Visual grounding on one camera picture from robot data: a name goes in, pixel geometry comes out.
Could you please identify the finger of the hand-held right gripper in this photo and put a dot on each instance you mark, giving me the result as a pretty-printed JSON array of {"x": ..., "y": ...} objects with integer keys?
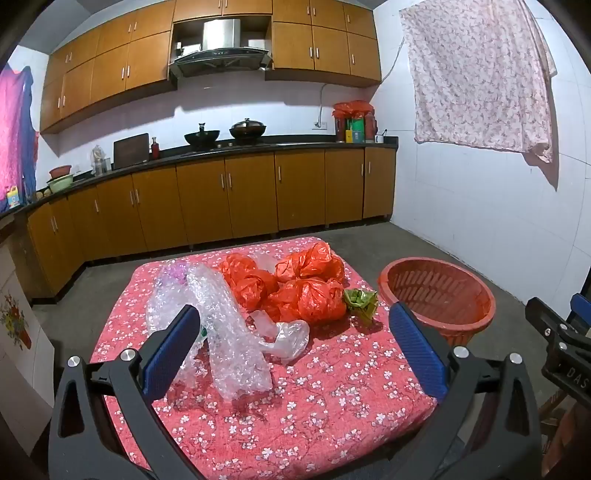
[
  {"x": 551, "y": 325},
  {"x": 581, "y": 305}
]

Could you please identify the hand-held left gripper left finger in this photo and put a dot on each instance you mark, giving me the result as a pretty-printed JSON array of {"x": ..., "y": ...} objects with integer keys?
[{"x": 171, "y": 353}]

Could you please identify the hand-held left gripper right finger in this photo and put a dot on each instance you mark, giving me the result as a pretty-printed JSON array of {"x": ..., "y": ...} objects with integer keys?
[{"x": 418, "y": 353}]

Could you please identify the clear bubble wrap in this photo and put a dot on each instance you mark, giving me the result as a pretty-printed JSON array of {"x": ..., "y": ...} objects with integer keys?
[{"x": 231, "y": 323}]

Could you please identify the red plastic basket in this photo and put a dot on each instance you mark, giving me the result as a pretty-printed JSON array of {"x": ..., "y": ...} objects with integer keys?
[{"x": 438, "y": 281}]

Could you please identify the green plastic wrapper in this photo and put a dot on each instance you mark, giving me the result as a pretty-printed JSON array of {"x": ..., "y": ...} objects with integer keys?
[{"x": 361, "y": 302}]

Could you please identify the orange plastic bag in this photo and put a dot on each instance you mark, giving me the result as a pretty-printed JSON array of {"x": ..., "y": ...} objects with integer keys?
[
  {"x": 309, "y": 300},
  {"x": 244, "y": 281},
  {"x": 309, "y": 263}
]

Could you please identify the wooden chair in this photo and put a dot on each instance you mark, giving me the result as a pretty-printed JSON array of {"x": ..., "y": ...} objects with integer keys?
[{"x": 565, "y": 424}]

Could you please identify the red floral mat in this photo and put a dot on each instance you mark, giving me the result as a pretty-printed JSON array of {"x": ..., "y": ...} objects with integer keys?
[{"x": 323, "y": 397}]

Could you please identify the crumpled clear plastic bag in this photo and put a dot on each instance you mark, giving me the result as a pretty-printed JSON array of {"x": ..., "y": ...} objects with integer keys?
[{"x": 284, "y": 339}]

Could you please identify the large clear plastic bag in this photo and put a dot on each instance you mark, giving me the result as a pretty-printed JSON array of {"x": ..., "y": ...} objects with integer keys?
[{"x": 265, "y": 264}]

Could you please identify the white flower-print panel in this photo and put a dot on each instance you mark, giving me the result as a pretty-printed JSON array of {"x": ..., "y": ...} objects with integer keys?
[{"x": 21, "y": 323}]

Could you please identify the wooden lower cabinets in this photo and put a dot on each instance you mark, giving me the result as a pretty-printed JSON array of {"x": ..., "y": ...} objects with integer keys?
[{"x": 249, "y": 194}]

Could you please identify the wooden cabinets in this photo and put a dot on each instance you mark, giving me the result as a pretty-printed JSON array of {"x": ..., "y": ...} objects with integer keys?
[
  {"x": 249, "y": 194},
  {"x": 115, "y": 69}
]

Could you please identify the black kitchen countertop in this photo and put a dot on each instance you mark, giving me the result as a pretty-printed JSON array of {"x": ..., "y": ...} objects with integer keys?
[{"x": 184, "y": 156}]

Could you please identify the green basin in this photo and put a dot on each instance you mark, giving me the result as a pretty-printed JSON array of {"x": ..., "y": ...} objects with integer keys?
[{"x": 60, "y": 183}]

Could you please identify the glass jar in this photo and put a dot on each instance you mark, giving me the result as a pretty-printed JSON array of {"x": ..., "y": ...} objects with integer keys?
[{"x": 100, "y": 162}]

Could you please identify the red pump bottle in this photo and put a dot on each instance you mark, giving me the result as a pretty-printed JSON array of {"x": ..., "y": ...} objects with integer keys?
[{"x": 155, "y": 150}]

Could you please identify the dark cutting board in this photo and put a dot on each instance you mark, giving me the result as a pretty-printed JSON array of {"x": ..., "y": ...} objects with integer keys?
[{"x": 131, "y": 151}]

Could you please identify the red basin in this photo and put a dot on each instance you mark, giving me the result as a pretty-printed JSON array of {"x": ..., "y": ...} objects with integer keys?
[{"x": 60, "y": 170}]

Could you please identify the white cup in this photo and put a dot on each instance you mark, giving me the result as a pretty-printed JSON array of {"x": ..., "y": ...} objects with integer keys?
[{"x": 379, "y": 138}]

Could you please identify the colourful small packet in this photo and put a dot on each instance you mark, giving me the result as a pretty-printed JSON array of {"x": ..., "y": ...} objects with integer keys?
[{"x": 13, "y": 197}]

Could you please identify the red thermos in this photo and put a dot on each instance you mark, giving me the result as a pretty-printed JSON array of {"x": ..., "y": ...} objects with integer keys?
[{"x": 370, "y": 128}]

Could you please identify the green box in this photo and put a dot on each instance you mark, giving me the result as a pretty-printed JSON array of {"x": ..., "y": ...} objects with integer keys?
[{"x": 358, "y": 130}]

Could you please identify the red canister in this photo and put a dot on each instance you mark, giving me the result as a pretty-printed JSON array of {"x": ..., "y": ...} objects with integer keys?
[{"x": 340, "y": 130}]

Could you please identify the black lidded wok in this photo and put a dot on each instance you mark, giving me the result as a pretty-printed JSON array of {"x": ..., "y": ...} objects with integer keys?
[{"x": 248, "y": 129}]

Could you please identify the pink floral hanging sheet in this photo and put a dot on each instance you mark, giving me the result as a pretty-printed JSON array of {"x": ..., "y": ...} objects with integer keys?
[{"x": 480, "y": 78}]

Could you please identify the red plastic bag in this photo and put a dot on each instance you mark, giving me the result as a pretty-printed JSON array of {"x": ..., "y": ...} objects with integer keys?
[{"x": 353, "y": 109}]

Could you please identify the pink and blue hanging cloth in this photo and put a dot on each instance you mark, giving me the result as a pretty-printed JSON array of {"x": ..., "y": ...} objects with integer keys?
[{"x": 16, "y": 134}]

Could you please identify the wooden upper cabinets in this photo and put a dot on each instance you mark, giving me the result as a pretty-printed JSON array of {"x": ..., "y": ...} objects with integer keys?
[{"x": 115, "y": 69}]

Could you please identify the steel range hood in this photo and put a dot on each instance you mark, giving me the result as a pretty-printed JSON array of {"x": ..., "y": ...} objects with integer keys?
[{"x": 221, "y": 53}]

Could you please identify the wall power outlet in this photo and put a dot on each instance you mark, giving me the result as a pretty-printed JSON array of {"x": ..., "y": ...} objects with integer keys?
[{"x": 320, "y": 125}]

